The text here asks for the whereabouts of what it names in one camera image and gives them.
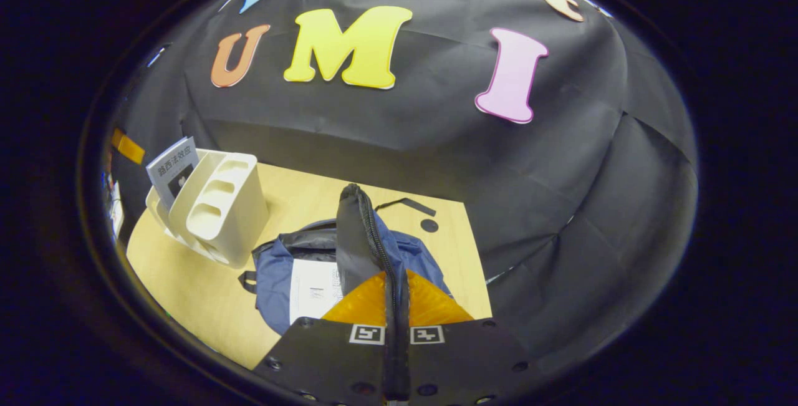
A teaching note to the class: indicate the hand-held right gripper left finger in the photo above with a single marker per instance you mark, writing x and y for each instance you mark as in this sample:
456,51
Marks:
324,362

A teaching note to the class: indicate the grey cover book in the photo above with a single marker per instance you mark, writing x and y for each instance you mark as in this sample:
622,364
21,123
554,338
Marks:
171,169

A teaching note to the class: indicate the black table grommet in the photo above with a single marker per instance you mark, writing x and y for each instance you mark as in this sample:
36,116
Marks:
429,225

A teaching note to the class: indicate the cream plastic bookshelf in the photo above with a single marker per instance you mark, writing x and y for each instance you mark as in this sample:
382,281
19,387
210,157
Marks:
230,219

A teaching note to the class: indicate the navy blue schoolbag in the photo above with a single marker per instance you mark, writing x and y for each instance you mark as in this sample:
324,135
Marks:
274,281

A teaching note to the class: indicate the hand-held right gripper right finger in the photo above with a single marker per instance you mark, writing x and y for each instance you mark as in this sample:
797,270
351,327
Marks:
461,362

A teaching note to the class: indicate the white cover book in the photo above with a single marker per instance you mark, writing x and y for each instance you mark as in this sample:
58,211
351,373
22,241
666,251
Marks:
315,290

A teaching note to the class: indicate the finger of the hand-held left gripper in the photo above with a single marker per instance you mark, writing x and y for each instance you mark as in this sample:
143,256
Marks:
128,147

